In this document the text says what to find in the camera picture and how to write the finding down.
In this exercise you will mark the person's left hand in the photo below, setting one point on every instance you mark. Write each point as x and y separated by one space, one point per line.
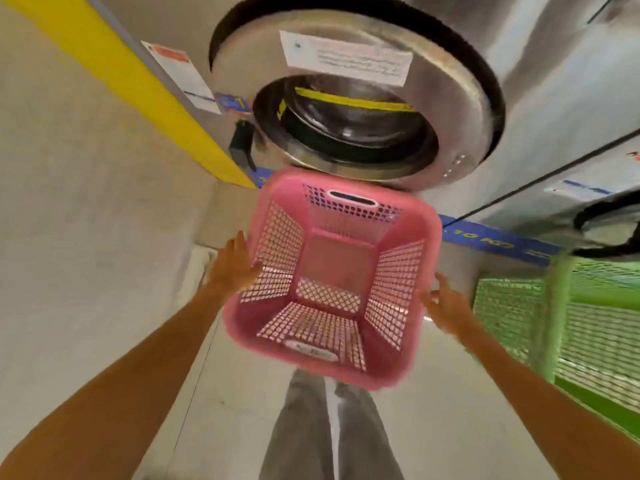
232 267

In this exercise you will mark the person's right hand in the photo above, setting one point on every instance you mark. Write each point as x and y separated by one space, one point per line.
450 309

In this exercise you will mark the green laundry basket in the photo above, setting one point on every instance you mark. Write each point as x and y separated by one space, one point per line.
555 304

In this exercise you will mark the pink laundry basket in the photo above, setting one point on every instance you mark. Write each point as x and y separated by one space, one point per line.
345 374

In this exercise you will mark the round washing machine door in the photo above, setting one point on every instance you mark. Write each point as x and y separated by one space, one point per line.
615 229
450 94

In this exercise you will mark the person's left forearm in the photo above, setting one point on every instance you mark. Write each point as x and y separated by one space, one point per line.
125 384

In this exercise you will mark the person's right forearm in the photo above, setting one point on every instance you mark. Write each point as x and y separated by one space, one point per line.
550 404

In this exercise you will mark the steel washing machine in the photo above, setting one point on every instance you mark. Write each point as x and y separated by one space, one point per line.
600 164
550 69

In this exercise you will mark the grey trousers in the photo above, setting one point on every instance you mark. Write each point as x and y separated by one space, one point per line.
300 434

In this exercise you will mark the white warning sticker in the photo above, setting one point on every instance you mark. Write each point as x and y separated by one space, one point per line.
185 77

